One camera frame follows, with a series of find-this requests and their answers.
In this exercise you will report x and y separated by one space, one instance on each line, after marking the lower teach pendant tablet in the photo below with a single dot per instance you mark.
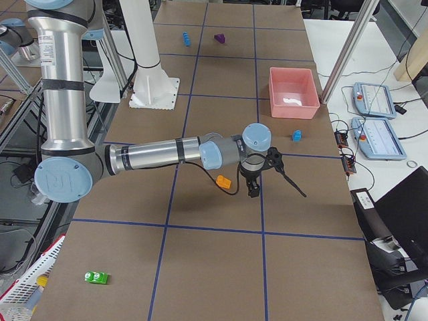
376 139

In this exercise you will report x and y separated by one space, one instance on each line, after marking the orange sloped block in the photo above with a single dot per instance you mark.
223 182

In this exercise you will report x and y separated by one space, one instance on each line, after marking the grey usb hub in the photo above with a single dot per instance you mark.
341 139
348 165

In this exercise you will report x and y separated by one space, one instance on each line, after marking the upper grey usb hub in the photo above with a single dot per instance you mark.
341 139

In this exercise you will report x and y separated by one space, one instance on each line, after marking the aluminium frame post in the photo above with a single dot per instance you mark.
358 27

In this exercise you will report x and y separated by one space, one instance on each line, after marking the green double block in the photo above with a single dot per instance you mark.
93 277

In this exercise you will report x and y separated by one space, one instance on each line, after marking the long blue block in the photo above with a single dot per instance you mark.
186 39

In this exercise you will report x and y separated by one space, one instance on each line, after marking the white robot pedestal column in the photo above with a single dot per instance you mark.
152 88

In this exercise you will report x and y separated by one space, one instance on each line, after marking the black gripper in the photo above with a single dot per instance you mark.
250 175

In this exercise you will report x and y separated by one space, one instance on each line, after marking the black laptop computer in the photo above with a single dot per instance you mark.
395 235

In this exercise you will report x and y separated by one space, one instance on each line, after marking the purple sloped block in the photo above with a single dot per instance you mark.
220 37

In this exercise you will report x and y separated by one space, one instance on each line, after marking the small blue block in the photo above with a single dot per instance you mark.
297 136

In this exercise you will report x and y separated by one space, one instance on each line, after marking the teach pendant tablet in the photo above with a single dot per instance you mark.
373 100
376 139

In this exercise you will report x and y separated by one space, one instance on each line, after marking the lower grey usb hub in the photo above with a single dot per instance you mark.
348 165

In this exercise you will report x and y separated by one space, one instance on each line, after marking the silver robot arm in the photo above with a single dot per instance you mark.
18 44
71 164

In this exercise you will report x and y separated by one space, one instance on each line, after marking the upper teach pendant tablet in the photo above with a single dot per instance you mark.
373 100

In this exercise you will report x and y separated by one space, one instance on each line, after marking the pink plastic box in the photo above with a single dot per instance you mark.
292 93

